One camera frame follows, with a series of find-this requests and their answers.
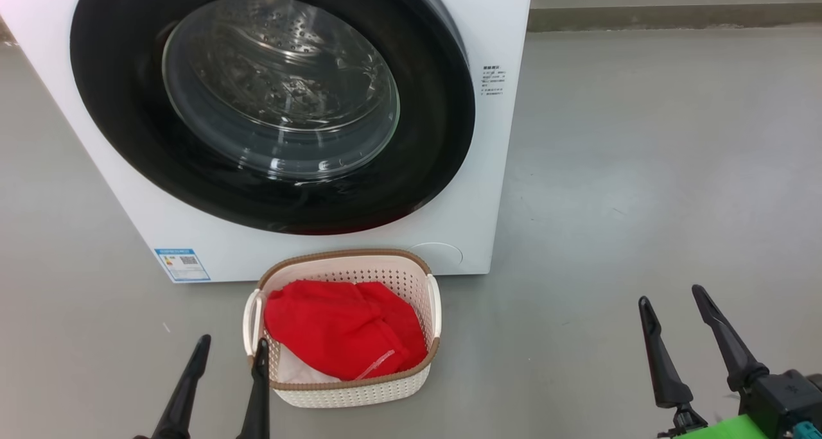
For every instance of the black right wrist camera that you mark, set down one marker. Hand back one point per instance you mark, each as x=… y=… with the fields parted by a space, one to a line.
x=783 y=397

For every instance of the grey skirting strip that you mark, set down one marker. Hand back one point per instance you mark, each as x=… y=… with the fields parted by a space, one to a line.
x=674 y=18

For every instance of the blue energy label sticker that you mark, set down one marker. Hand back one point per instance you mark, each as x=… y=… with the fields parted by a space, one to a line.
x=182 y=265

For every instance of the cream perforated basket brown rim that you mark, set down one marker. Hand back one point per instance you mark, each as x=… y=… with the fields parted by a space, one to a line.
x=359 y=394

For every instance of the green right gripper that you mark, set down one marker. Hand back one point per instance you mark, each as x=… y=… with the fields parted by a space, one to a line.
x=725 y=429

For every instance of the black round glass washer door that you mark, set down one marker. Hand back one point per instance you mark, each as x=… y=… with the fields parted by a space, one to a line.
x=115 y=105

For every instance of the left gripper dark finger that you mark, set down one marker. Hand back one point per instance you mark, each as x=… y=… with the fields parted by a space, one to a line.
x=260 y=400
x=186 y=394

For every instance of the stainless steel washing machine drum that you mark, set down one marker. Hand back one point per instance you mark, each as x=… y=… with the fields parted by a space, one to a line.
x=276 y=73

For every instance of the white front-load washing machine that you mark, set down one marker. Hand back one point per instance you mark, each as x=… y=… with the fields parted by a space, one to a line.
x=475 y=221

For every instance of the round drain filter cover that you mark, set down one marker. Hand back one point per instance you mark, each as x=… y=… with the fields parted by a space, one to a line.
x=437 y=258

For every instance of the red garment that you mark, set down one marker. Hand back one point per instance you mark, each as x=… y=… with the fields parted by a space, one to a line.
x=347 y=330

